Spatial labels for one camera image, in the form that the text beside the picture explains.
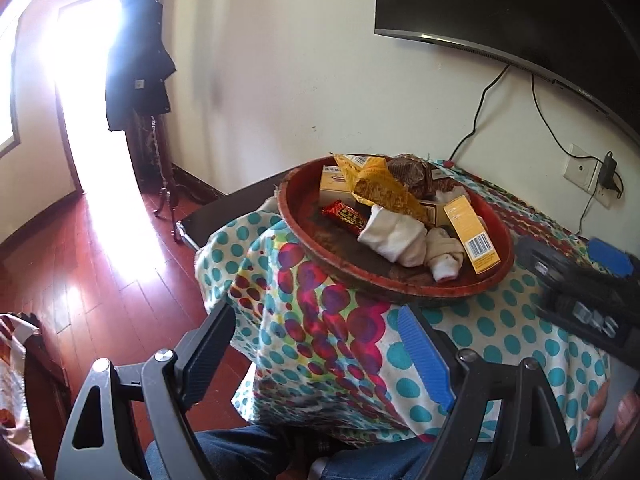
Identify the yellow medicine box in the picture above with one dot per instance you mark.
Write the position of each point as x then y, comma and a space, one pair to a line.
333, 187
472, 234

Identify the wall mounted television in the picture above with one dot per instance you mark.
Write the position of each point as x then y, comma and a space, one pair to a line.
588, 46

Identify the brown patterned snack bag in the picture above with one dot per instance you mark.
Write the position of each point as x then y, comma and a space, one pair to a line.
415, 174

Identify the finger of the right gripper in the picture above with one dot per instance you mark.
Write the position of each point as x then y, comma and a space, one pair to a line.
612, 259

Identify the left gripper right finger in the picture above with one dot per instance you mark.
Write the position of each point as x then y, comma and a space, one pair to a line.
530, 440

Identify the white wall socket plate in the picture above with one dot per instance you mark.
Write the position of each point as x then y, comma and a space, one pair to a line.
582, 170

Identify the black power adapter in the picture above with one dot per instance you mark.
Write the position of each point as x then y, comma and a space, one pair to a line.
606, 177

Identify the person right hand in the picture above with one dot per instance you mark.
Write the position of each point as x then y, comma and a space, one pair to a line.
626, 418

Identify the white knotted sock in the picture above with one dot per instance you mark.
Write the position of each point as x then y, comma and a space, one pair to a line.
406, 241

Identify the black hanging jacket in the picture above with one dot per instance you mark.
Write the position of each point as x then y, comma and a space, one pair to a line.
137, 65

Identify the red candy wrapper in tray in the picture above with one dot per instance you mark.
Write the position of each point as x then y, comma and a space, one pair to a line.
345, 216

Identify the wooden coat rack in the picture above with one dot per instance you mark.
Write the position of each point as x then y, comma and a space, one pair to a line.
153, 134

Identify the blue jeans leg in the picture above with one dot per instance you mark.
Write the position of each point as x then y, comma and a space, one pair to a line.
265, 452

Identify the dark wooden side table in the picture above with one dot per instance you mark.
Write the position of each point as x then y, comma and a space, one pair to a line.
196, 228

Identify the orange snack packet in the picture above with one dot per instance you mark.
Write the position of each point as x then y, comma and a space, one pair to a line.
371, 183

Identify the polka dot tablecloth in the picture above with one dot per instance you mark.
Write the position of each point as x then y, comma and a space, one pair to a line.
326, 354

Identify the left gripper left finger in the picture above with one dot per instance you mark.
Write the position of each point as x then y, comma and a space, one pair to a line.
101, 439

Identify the patterned red white cloth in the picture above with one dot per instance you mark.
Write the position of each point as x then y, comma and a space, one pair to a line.
15, 423

